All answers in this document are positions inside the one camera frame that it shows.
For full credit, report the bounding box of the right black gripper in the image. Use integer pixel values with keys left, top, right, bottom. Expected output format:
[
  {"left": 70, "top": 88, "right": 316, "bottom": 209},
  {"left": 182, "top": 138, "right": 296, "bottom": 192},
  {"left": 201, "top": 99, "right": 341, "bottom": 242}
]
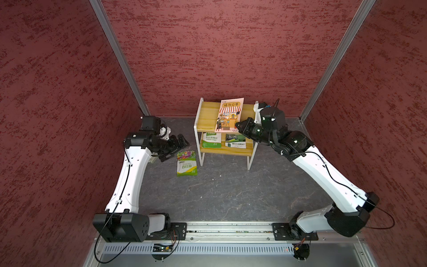
[{"left": 236, "top": 116, "right": 277, "bottom": 144}]

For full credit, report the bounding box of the dark green vegetable seed bag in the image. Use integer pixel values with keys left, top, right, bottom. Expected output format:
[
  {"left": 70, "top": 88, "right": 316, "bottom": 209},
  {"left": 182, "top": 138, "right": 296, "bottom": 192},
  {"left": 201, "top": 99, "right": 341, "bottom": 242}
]
[{"left": 225, "top": 133, "right": 246, "bottom": 149}]

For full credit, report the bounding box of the pink shop picture seed bag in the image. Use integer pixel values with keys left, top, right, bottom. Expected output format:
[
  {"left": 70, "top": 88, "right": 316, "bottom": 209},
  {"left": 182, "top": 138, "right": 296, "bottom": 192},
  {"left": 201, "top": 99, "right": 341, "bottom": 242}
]
[{"left": 215, "top": 98, "right": 244, "bottom": 133}]

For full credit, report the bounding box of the green white zinnias seed bag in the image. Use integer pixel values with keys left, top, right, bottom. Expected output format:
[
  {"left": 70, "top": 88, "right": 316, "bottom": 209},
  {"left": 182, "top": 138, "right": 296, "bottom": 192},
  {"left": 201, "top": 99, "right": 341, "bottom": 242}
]
[{"left": 176, "top": 151, "right": 198, "bottom": 176}]

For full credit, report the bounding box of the green rose impatiens seed bag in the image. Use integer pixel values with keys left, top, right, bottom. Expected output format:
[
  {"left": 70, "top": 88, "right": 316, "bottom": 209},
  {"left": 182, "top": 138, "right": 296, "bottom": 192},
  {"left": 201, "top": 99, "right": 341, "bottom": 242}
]
[{"left": 201, "top": 132, "right": 222, "bottom": 149}]

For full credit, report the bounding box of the white frame wooden shelf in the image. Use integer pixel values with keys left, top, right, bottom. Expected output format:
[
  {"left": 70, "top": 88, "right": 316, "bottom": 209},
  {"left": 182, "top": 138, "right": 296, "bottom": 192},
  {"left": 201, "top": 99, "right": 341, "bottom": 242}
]
[{"left": 193, "top": 97, "right": 262, "bottom": 171}]

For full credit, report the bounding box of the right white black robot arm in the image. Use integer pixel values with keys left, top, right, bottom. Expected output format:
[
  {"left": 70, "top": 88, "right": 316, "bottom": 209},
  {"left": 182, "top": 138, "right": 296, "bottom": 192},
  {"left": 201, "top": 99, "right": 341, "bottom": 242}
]
[{"left": 236, "top": 118, "right": 379, "bottom": 239}]

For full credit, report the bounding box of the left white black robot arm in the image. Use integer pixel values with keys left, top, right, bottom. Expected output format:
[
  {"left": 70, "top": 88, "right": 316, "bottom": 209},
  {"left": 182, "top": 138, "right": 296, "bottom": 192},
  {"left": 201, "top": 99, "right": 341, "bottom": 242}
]
[{"left": 93, "top": 131, "right": 189, "bottom": 243}]

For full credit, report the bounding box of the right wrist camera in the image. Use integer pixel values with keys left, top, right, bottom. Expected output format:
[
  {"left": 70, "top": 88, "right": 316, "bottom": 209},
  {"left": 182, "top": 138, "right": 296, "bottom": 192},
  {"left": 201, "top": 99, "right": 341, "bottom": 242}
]
[{"left": 254, "top": 102, "right": 287, "bottom": 130}]

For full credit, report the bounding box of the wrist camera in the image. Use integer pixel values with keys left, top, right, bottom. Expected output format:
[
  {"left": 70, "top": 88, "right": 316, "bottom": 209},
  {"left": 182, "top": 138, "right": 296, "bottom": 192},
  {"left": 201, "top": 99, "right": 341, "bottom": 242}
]
[
  {"left": 254, "top": 102, "right": 287, "bottom": 130},
  {"left": 140, "top": 116, "right": 171, "bottom": 140}
]

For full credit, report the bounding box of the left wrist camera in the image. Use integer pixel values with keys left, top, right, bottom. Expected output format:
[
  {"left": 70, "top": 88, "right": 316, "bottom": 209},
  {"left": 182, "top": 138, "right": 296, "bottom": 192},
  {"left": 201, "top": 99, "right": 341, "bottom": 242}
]
[{"left": 140, "top": 116, "right": 171, "bottom": 140}]

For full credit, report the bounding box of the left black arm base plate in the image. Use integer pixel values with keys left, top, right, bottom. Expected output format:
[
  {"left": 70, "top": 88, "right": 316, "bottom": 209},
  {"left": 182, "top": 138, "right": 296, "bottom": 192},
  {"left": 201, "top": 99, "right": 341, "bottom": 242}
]
[{"left": 146, "top": 222, "right": 187, "bottom": 241}]

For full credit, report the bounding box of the right aluminium corner post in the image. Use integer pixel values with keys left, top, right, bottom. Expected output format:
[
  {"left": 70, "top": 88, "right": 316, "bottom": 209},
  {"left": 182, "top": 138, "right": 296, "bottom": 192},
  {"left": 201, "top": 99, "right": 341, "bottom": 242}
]
[{"left": 299, "top": 0, "right": 376, "bottom": 123}]

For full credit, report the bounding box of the aluminium corner post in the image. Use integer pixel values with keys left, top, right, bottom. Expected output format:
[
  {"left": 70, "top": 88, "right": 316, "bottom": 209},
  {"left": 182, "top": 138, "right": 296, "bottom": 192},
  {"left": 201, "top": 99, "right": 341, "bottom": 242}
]
[
  {"left": 90, "top": 0, "right": 151, "bottom": 115},
  {"left": 299, "top": 0, "right": 376, "bottom": 123}
]

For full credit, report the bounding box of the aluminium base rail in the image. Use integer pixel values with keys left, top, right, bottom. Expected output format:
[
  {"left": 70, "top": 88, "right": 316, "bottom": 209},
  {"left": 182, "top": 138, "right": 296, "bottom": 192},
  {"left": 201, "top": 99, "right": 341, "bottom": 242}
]
[{"left": 85, "top": 221, "right": 377, "bottom": 267}]

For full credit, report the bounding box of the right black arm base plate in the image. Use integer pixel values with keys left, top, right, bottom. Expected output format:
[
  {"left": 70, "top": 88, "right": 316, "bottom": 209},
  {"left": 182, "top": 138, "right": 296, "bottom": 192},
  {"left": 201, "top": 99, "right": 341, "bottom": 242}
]
[{"left": 271, "top": 222, "right": 319, "bottom": 241}]

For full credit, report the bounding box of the left aluminium corner post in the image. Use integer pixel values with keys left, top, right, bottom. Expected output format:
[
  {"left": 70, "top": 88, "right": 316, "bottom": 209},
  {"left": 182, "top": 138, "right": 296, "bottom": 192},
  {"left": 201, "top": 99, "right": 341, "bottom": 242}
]
[{"left": 90, "top": 0, "right": 151, "bottom": 115}]

